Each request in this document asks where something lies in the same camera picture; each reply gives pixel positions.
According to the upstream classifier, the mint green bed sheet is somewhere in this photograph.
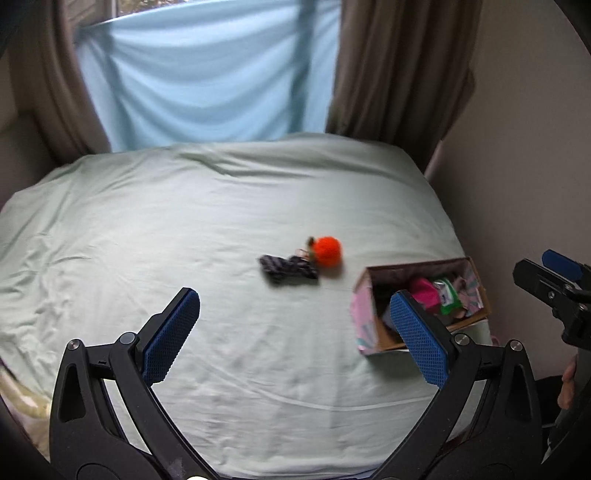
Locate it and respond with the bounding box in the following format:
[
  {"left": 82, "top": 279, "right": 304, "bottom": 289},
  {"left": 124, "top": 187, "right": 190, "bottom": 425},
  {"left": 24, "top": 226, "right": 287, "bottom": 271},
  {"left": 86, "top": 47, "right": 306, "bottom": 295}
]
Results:
[{"left": 1, "top": 134, "right": 465, "bottom": 479}]

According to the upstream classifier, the window with white frame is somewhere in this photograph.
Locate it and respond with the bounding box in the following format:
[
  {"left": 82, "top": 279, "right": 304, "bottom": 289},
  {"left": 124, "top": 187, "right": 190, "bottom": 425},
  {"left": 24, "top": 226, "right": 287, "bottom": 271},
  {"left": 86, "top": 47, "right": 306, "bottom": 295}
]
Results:
[{"left": 65, "top": 0, "right": 184, "bottom": 28}]

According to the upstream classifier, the right hand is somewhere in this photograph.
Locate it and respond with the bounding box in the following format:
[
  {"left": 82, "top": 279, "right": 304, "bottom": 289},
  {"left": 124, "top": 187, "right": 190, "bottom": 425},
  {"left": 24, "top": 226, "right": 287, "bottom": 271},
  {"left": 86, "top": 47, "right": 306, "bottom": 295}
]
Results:
[{"left": 558, "top": 356, "right": 577, "bottom": 410}]

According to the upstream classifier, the green tissue packet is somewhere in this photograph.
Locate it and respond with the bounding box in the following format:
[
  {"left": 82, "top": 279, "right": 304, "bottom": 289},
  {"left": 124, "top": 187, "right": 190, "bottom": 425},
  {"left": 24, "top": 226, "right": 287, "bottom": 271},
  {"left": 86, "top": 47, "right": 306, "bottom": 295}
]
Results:
[{"left": 433, "top": 278, "right": 463, "bottom": 316}]

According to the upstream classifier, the beige headboard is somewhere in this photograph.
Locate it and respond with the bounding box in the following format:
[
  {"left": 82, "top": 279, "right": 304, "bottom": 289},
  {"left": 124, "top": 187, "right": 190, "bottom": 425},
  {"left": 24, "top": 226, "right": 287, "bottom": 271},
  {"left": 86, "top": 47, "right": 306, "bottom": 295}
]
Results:
[{"left": 0, "top": 115, "right": 55, "bottom": 206}]

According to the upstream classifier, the magenta pink pouch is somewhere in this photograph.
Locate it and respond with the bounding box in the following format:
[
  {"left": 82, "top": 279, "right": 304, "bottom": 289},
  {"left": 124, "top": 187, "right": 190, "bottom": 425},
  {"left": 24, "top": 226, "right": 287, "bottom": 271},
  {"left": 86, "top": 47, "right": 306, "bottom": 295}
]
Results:
[{"left": 410, "top": 277, "right": 441, "bottom": 314}]

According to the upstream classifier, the dark striped scrunchie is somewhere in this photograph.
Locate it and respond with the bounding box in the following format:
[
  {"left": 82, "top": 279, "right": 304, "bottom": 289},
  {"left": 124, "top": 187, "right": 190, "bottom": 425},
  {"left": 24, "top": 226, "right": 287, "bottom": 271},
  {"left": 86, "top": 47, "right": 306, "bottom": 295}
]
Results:
[{"left": 257, "top": 255, "right": 319, "bottom": 284}]

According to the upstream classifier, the brown curtain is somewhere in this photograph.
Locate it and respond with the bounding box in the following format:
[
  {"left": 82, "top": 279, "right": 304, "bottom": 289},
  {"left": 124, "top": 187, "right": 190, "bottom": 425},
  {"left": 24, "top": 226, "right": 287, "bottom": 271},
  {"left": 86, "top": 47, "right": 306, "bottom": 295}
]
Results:
[
  {"left": 325, "top": 0, "right": 483, "bottom": 171},
  {"left": 8, "top": 1, "right": 111, "bottom": 163}
]

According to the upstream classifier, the left brown curtain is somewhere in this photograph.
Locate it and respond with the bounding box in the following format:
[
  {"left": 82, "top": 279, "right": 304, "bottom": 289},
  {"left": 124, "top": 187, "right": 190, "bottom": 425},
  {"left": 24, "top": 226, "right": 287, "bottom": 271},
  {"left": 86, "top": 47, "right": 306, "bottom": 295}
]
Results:
[{"left": 8, "top": 1, "right": 111, "bottom": 163}]

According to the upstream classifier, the right brown curtain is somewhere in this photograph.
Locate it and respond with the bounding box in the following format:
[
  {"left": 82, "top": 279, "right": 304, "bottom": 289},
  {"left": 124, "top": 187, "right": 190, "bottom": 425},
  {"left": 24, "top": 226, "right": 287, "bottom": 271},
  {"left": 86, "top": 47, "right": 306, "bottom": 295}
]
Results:
[{"left": 325, "top": 0, "right": 483, "bottom": 171}]

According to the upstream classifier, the dusty pink cloth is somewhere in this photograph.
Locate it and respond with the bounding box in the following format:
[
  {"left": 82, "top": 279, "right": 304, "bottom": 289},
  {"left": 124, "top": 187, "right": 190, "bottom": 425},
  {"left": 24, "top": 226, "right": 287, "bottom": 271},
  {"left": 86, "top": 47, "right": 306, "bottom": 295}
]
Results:
[{"left": 452, "top": 276, "right": 477, "bottom": 320}]

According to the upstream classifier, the cardboard box pink pattern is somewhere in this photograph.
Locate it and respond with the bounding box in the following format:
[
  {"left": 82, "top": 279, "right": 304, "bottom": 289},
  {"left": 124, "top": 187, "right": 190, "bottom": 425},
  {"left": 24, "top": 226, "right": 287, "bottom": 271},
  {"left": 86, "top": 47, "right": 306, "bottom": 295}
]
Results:
[{"left": 351, "top": 257, "right": 491, "bottom": 356}]

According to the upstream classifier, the orange fluffy pompom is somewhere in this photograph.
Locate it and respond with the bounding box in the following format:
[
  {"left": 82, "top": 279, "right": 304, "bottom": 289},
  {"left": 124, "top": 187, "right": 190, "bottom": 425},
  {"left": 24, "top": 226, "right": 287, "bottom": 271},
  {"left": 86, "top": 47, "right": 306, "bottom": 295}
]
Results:
[{"left": 308, "top": 236, "right": 342, "bottom": 269}]

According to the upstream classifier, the light blue hanging cloth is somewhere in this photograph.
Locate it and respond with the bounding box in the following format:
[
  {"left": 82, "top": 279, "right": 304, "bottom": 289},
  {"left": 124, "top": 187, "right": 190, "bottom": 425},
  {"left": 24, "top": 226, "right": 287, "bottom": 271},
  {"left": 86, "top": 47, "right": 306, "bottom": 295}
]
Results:
[{"left": 76, "top": 1, "right": 342, "bottom": 152}]

